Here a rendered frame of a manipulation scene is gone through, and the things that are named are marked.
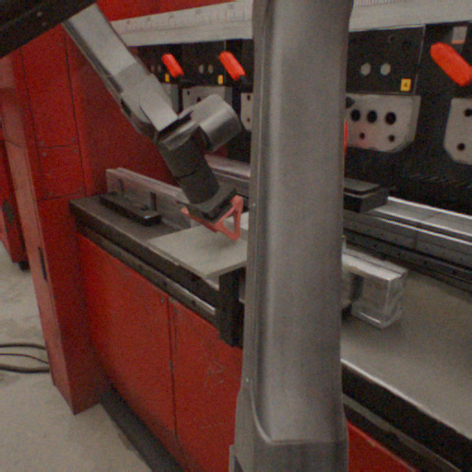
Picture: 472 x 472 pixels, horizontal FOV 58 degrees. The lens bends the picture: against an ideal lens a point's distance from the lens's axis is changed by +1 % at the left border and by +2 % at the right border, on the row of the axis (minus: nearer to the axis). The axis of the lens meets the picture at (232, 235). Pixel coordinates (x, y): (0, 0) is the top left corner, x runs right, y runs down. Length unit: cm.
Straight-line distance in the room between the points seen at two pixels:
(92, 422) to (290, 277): 168
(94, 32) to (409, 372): 66
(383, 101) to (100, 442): 153
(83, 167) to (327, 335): 134
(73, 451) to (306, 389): 160
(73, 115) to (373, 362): 117
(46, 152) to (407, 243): 109
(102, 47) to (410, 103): 43
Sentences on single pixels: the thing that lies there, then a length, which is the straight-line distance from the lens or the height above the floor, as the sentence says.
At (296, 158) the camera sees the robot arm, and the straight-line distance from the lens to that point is 26.
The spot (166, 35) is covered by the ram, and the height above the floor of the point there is 136.
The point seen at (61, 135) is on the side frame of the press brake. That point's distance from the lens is 150.
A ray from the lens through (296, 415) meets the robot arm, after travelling 26.
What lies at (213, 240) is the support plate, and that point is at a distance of 77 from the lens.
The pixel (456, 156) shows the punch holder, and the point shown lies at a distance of 63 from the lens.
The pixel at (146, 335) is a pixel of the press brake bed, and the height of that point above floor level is 58.
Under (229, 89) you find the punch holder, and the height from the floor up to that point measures 125.
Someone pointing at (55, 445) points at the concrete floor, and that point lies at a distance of 186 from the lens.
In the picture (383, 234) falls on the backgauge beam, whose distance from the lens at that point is 104.
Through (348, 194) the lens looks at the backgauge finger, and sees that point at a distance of 100.
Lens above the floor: 129
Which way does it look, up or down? 22 degrees down
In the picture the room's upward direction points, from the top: straight up
